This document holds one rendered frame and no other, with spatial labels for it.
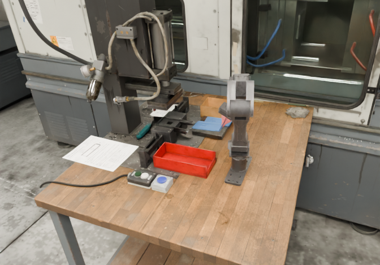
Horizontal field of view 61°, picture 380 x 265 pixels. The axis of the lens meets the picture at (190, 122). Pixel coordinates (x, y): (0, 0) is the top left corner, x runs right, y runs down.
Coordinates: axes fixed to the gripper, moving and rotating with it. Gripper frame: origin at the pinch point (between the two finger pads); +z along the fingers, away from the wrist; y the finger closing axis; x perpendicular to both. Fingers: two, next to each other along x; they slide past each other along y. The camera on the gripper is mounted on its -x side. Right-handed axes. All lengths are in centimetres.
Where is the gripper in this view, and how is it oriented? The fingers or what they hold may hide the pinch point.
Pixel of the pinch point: (223, 125)
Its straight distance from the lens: 149.4
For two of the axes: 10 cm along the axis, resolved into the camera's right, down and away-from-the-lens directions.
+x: -4.3, 4.4, -7.9
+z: -3.6, 7.2, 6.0
